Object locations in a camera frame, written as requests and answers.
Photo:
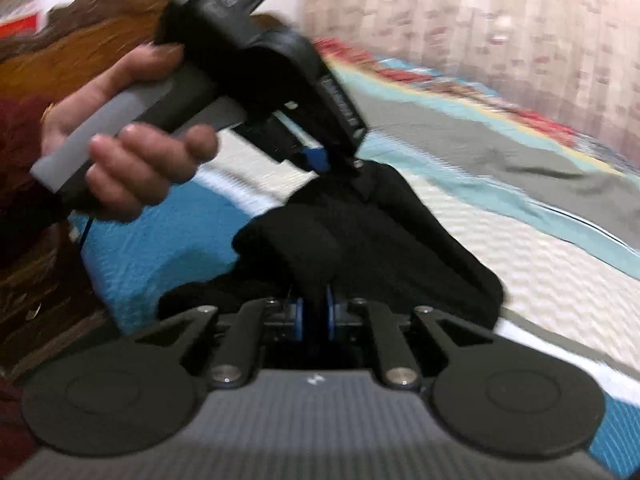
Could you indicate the patterned blue bedspread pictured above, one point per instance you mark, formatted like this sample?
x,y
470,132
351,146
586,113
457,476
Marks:
x,y
561,234

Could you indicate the person left hand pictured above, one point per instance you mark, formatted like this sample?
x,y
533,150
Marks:
x,y
136,168

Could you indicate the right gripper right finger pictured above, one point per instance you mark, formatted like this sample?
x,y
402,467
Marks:
x,y
404,351

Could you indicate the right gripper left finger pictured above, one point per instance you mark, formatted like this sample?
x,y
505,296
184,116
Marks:
x,y
223,350

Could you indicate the carved wooden headboard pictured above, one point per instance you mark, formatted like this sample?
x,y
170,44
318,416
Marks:
x,y
66,282

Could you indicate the floral curtain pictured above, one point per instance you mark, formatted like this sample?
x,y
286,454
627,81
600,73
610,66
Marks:
x,y
574,61

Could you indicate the black pants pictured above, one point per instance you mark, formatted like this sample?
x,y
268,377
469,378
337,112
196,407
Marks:
x,y
370,237

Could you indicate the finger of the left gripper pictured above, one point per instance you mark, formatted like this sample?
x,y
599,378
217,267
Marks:
x,y
311,159

